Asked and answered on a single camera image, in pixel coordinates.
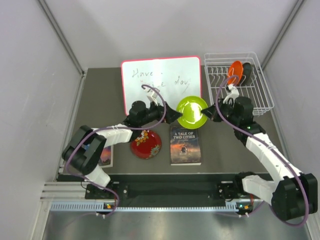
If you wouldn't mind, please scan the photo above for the Jane Eyre book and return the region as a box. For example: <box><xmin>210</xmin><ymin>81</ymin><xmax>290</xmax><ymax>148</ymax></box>
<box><xmin>98</xmin><ymin>145</ymin><xmax>114</xmax><ymax>168</ymax></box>

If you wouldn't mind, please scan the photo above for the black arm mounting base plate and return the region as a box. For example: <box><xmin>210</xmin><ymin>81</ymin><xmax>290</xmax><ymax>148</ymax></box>
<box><xmin>85</xmin><ymin>173</ymin><xmax>243</xmax><ymax>207</ymax></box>

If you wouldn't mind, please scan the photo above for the dark teal ceramic plate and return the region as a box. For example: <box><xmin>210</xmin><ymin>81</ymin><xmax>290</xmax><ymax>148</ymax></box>
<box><xmin>241</xmin><ymin>62</ymin><xmax>253</xmax><ymax>86</ymax></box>

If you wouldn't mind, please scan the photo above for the white wire dish rack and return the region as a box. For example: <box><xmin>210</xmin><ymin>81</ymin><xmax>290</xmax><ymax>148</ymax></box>
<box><xmin>204</xmin><ymin>52</ymin><xmax>274</xmax><ymax>116</ymax></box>

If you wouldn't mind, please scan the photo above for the pink framed whiteboard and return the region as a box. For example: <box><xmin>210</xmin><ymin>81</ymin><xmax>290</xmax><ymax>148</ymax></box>
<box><xmin>121</xmin><ymin>56</ymin><xmax>202</xmax><ymax>115</ymax></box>

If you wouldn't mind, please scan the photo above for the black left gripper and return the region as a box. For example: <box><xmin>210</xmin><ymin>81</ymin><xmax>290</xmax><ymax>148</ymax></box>
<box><xmin>139</xmin><ymin>98</ymin><xmax>182</xmax><ymax>127</ymax></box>

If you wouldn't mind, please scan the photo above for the red floral plate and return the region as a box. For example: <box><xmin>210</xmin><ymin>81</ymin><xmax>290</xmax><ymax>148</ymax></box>
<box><xmin>130</xmin><ymin>130</ymin><xmax>162</xmax><ymax>160</ymax></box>

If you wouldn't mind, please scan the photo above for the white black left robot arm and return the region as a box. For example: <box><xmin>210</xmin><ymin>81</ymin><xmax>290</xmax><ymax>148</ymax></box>
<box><xmin>61</xmin><ymin>100</ymin><xmax>183</xmax><ymax>199</ymax></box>

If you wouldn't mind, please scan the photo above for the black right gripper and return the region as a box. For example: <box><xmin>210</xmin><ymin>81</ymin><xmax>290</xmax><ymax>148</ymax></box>
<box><xmin>201</xmin><ymin>97</ymin><xmax>240</xmax><ymax>126</ymax></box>

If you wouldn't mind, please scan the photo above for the Tale of Two Cities book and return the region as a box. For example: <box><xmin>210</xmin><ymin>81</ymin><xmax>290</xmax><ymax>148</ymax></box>
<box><xmin>170</xmin><ymin>125</ymin><xmax>202</xmax><ymax>166</ymax></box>

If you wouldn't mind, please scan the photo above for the orange plate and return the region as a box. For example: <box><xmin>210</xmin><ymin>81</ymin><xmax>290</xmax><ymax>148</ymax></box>
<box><xmin>227</xmin><ymin>60</ymin><xmax>244</xmax><ymax>86</ymax></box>

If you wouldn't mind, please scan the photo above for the lime green plate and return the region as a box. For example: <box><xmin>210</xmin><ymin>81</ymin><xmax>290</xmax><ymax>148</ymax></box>
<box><xmin>176</xmin><ymin>96</ymin><xmax>208</xmax><ymax>130</ymax></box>

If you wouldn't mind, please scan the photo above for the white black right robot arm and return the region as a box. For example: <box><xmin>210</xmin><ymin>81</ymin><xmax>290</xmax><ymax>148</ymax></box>
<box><xmin>201</xmin><ymin>96</ymin><xmax>318</xmax><ymax>222</ymax></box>

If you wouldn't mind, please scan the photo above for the aluminium frame rail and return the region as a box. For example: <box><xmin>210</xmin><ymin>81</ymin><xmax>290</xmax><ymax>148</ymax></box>
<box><xmin>39</xmin><ymin>181</ymin><xmax>313</xmax><ymax>213</ymax></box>

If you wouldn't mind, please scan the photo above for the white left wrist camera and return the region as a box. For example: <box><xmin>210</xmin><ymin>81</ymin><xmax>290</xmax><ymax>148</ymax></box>
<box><xmin>144</xmin><ymin>87</ymin><xmax>158</xmax><ymax>106</ymax></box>

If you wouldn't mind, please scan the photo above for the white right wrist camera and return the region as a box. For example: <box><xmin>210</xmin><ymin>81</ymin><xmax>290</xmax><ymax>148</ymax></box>
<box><xmin>223</xmin><ymin>84</ymin><xmax>240</xmax><ymax>106</ymax></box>

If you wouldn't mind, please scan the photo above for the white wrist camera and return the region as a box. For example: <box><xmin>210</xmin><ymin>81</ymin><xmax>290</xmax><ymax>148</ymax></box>
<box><xmin>223</xmin><ymin>84</ymin><xmax>240</xmax><ymax>106</ymax></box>
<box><xmin>144</xmin><ymin>87</ymin><xmax>158</xmax><ymax>106</ymax></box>

